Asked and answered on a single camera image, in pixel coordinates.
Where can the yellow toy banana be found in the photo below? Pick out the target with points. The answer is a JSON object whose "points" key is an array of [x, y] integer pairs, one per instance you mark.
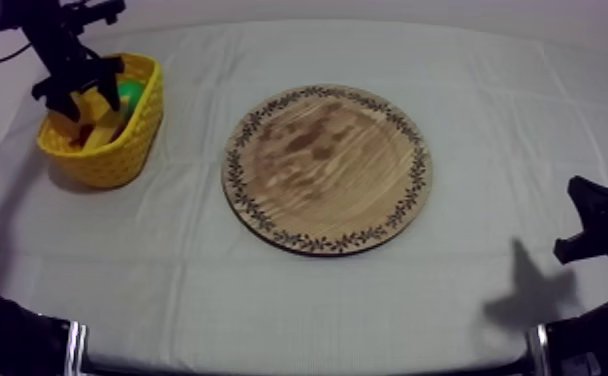
{"points": [[102, 128]]}

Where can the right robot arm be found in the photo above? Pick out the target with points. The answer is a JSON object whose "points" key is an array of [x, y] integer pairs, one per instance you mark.
{"points": [[598, 341]]}

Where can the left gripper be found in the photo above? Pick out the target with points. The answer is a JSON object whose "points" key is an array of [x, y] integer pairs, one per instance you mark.
{"points": [[65, 63]]}

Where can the round wooden board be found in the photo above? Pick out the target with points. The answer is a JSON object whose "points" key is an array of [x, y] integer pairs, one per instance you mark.
{"points": [[326, 170]]}

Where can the silver metal bar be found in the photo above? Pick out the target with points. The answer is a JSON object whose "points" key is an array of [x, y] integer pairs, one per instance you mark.
{"points": [[537, 350], [77, 349]]}

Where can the yellow plastic basket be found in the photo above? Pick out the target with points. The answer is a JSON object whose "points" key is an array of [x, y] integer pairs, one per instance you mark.
{"points": [[117, 157]]}

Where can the green toy pear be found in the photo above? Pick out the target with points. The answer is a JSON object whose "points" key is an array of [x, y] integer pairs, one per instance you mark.
{"points": [[132, 94]]}

